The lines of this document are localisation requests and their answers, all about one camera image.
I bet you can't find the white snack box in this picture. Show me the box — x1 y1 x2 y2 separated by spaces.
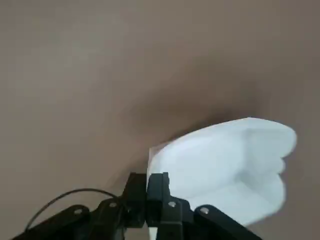
146 116 298 240

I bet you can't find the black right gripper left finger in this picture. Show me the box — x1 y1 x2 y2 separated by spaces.
11 171 148 240

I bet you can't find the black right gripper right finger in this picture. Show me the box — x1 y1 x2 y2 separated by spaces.
146 171 262 240

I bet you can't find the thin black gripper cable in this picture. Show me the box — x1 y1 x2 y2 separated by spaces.
23 187 126 231

